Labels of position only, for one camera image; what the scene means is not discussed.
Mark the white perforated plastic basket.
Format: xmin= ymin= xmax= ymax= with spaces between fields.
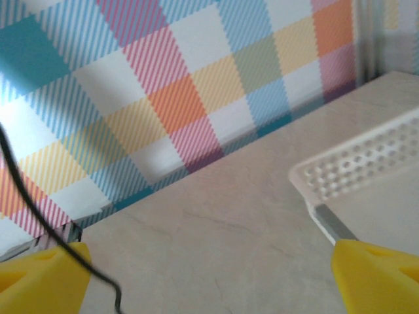
xmin=288 ymin=107 xmax=419 ymax=254

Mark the black thin wire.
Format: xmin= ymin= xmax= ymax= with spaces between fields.
xmin=0 ymin=126 xmax=124 ymax=314

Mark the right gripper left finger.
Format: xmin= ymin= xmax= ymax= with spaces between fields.
xmin=0 ymin=241 xmax=93 ymax=314

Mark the aluminium frame post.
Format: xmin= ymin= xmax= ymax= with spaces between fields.
xmin=352 ymin=0 xmax=389 ymax=84

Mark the aluminium front rail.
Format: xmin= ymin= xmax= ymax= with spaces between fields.
xmin=0 ymin=220 xmax=83 ymax=262

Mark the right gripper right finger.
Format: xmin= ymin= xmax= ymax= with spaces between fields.
xmin=330 ymin=238 xmax=419 ymax=314

